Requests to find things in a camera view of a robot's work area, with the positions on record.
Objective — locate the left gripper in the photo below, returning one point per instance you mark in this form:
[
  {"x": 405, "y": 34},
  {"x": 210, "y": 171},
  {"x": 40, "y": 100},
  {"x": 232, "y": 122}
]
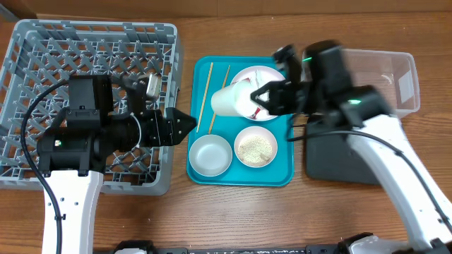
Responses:
[{"x": 157, "y": 137}]

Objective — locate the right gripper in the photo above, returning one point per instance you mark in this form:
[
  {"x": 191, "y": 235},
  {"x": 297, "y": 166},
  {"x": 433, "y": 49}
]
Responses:
[{"x": 275, "y": 101}]

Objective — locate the red snack wrapper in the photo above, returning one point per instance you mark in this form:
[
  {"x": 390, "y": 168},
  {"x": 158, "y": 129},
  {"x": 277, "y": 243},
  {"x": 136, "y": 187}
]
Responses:
[{"x": 247, "y": 106}]

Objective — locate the white paper cup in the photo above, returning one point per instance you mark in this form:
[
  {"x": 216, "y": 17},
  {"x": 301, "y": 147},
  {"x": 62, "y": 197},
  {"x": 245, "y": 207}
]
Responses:
[{"x": 233, "y": 91}]

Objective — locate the wooden chopstick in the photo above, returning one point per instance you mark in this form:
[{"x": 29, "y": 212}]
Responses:
[
  {"x": 204, "y": 97},
  {"x": 219, "y": 102}
]

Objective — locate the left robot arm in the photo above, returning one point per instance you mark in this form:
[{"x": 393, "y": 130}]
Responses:
[{"x": 105, "y": 114}]

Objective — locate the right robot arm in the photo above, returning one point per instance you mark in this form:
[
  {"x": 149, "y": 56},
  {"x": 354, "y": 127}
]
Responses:
[{"x": 320, "y": 83}]

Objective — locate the black waste tray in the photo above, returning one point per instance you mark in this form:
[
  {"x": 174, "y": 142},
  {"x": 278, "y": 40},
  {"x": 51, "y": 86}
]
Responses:
[{"x": 330, "y": 158}]

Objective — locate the large white plate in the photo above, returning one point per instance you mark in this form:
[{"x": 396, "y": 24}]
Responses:
[{"x": 259, "y": 76}]

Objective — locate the teal serving tray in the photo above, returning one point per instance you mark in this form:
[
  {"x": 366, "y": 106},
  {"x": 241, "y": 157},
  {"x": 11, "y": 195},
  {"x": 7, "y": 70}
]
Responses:
[{"x": 281, "y": 170}]

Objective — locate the clear plastic bin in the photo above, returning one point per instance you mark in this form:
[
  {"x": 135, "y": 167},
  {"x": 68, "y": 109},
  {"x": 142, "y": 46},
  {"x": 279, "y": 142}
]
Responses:
[{"x": 393, "y": 74}]

